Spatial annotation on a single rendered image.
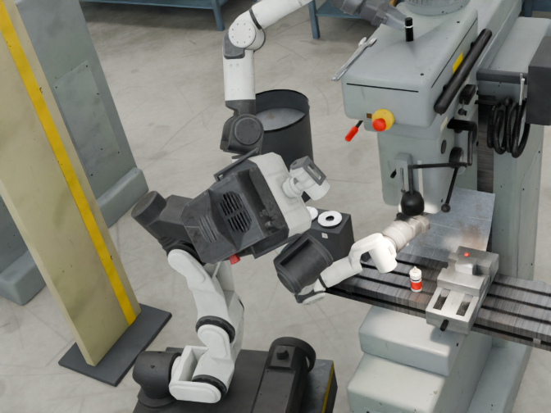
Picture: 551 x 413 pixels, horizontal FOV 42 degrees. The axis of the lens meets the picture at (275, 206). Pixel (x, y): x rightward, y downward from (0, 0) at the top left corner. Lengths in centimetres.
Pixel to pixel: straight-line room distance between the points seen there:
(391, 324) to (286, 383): 49
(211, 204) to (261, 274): 219
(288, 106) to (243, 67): 254
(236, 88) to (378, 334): 108
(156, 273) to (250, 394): 168
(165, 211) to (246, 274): 201
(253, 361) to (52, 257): 112
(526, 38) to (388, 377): 133
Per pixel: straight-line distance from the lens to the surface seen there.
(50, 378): 412
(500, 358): 343
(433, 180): 231
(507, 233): 298
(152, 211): 227
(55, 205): 350
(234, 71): 213
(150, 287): 436
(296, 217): 211
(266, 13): 213
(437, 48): 210
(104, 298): 391
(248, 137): 208
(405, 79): 198
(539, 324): 261
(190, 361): 293
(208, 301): 247
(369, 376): 272
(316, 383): 312
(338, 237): 270
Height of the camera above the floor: 286
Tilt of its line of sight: 38 degrees down
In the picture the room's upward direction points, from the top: 12 degrees counter-clockwise
